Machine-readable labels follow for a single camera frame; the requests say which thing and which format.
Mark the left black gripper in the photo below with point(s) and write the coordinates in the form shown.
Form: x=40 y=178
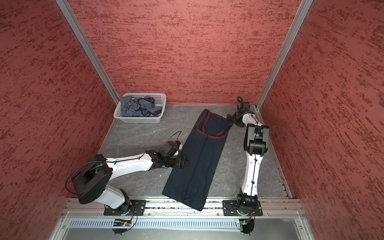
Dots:
x=180 y=162

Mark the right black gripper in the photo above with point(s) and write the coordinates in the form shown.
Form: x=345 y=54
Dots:
x=233 y=119

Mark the navy tank top red trim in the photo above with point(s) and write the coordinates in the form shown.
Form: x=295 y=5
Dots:
x=202 y=151

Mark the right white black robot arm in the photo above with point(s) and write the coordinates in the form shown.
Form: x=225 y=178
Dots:
x=256 y=143

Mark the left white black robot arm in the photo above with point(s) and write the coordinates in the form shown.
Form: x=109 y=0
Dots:
x=91 y=181

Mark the grey-blue tank top in basket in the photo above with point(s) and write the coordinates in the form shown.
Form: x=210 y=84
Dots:
x=139 y=107

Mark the white plastic laundry basket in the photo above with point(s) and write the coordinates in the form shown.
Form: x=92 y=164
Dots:
x=160 y=101

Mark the right corner aluminium profile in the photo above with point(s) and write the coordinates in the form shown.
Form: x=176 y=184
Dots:
x=291 y=35

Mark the corner aluminium profile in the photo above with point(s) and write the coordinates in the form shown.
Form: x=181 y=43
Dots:
x=79 y=33
x=291 y=35

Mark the left corner aluminium profile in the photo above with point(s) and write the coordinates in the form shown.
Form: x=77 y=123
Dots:
x=79 y=33

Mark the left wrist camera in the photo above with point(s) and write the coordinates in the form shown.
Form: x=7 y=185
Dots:
x=171 y=149

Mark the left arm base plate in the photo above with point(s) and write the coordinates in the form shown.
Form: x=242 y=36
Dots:
x=128 y=208

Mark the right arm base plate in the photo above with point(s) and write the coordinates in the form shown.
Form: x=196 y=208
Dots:
x=232 y=208

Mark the left circuit board with wires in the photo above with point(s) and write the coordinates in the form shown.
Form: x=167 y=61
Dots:
x=122 y=223

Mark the circuit board with wires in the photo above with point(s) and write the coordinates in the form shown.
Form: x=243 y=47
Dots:
x=246 y=226
x=122 y=223

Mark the right circuit board with wires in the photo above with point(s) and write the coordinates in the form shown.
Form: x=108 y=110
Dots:
x=246 y=226

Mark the white slotted cable duct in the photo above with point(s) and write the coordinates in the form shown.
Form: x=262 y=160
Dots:
x=167 y=224

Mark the aluminium front rail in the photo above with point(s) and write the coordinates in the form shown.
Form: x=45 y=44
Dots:
x=214 y=208

